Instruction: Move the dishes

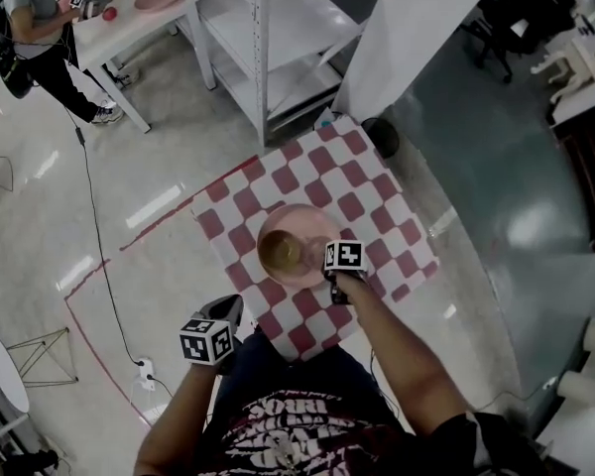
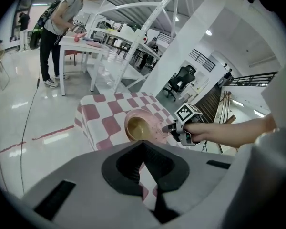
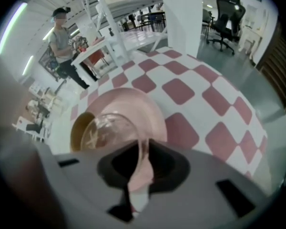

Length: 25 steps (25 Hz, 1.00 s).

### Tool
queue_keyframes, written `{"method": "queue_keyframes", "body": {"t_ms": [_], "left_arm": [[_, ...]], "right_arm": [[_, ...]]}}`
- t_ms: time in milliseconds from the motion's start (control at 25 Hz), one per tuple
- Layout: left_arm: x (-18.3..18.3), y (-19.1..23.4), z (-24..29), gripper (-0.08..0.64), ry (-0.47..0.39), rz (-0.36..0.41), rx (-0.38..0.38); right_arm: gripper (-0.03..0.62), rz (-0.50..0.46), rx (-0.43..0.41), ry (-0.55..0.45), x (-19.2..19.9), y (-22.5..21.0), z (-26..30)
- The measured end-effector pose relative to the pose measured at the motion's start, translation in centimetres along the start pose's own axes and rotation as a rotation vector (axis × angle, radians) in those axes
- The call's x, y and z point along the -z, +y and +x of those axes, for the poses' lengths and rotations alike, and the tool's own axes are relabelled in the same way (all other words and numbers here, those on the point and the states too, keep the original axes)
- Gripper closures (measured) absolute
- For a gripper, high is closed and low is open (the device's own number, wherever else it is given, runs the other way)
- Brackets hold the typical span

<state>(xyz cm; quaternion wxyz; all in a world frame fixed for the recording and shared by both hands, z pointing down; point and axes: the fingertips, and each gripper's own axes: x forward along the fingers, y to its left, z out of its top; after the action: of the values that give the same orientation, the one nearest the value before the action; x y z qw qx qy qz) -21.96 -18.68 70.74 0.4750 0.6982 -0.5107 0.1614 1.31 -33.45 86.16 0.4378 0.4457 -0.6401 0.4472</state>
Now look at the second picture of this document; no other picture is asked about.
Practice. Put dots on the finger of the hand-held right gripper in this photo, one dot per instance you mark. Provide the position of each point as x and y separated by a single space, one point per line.
169 128

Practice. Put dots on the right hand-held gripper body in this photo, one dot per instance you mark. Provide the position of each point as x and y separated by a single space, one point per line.
187 112

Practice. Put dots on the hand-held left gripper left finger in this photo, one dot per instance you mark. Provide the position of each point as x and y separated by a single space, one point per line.
85 187

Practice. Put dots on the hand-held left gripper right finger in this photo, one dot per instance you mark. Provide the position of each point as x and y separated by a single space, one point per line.
200 175

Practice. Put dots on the pink round plate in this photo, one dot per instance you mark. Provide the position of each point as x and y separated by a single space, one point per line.
93 44
143 113

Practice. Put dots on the olive-brown bowl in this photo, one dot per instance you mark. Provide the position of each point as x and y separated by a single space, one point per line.
138 129

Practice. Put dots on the person's right forearm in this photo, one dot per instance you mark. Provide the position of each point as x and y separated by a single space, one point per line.
228 132

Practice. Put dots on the dark wooden staircase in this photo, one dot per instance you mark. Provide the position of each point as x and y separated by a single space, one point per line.
211 101

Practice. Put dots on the black office chair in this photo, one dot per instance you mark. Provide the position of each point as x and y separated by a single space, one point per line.
181 80

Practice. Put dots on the ceiling tube light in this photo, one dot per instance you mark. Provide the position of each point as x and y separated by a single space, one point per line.
236 103
259 113

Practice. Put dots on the black balcony railing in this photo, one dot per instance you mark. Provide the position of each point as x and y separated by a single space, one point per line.
202 59

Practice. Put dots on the red white checkered tablecloth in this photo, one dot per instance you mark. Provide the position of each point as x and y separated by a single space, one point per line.
110 125

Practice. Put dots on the white square pillar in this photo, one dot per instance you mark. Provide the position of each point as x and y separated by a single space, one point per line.
188 44

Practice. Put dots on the black stair railing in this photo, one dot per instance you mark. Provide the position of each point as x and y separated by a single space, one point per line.
252 79

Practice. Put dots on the white metal shelf rack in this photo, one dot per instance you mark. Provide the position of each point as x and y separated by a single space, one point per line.
143 32

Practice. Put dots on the white container with red dot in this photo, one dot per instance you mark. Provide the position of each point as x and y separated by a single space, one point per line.
133 32

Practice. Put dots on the white rectangular table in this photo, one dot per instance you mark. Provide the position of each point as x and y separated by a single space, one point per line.
81 45

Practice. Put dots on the red chair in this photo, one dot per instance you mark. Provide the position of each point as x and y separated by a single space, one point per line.
74 52

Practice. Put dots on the small pink ball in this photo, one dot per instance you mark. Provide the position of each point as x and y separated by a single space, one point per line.
76 39

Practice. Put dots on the black green backpack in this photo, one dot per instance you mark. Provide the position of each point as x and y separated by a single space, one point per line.
41 23

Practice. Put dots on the large dark-framed window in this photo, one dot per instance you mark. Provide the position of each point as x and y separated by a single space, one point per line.
31 7

